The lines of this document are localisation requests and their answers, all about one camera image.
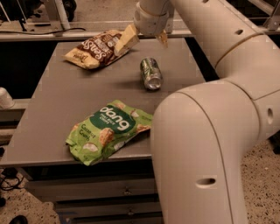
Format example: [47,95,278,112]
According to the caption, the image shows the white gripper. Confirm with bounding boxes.
[114,0,172,56]

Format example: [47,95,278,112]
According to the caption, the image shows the green soda can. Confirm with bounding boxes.
[140,57,163,90]

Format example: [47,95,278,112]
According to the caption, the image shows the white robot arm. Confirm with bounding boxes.
[134,0,279,224]

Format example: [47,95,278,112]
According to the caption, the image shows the brown yellow chips bag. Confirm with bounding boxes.
[64,30,129,70]

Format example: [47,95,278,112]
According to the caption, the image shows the green dang chips bag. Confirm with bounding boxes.
[66,100,153,166]

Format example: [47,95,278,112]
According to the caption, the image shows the grey drawer cabinet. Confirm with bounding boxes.
[1,38,203,224]

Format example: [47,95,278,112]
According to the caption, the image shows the white paper cup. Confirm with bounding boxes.
[0,87,15,109]

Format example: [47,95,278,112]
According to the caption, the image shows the top drawer knob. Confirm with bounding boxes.
[123,189,132,196]

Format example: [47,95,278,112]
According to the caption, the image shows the drawer knob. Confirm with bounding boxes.
[123,189,132,196]
[127,210,135,216]

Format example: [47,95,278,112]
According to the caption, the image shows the black cable on rail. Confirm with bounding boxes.
[0,27,87,36]

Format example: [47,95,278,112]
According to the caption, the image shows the black cables on floor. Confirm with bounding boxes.
[0,169,25,193]

